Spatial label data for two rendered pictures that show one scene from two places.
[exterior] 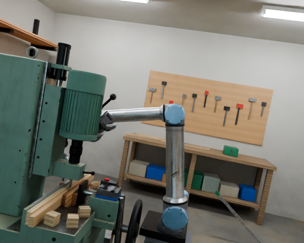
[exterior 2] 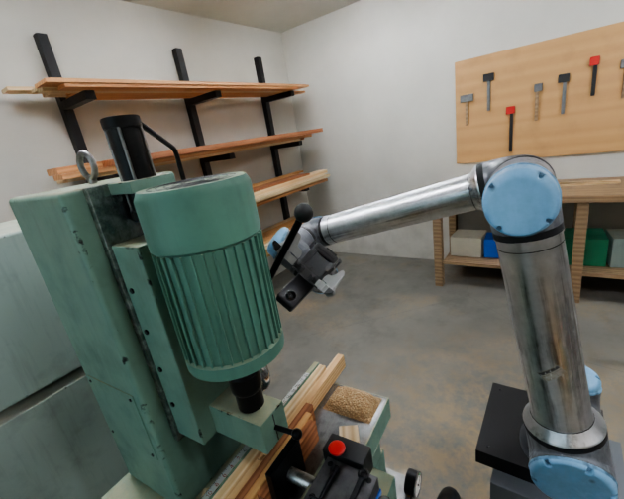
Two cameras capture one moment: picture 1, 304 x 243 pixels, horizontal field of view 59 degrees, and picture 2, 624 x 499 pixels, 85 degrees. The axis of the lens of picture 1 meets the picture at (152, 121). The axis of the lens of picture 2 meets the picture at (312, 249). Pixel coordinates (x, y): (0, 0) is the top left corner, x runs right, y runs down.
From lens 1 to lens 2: 0.88 m
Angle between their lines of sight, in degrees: 31
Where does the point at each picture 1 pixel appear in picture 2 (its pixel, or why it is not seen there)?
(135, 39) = (414, 15)
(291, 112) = not seen: outside the picture
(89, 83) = (178, 227)
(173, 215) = (567, 479)
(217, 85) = (623, 32)
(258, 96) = not seen: outside the picture
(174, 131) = (528, 255)
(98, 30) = (348, 29)
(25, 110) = (98, 319)
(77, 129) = (205, 356)
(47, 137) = (167, 365)
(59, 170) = (224, 425)
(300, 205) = not seen: outside the picture
